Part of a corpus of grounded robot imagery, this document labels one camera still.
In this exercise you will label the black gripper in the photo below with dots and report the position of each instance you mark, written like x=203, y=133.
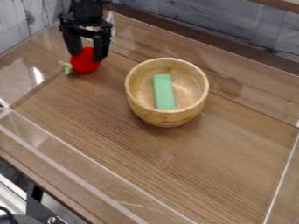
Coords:
x=83, y=21

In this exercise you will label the red plush fruit green stem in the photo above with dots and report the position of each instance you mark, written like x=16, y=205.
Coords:
x=81, y=63

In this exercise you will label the light wooden bowl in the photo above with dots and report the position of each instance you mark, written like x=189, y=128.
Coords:
x=191, y=88

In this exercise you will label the green rectangular block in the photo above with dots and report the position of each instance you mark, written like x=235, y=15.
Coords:
x=163, y=92

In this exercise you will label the clear acrylic table barrier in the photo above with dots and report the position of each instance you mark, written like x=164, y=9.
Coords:
x=123, y=172

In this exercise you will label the clear acrylic corner bracket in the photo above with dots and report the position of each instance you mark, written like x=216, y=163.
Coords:
x=111, y=20

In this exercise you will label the black metal table frame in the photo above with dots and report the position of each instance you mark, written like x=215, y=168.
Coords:
x=45, y=209

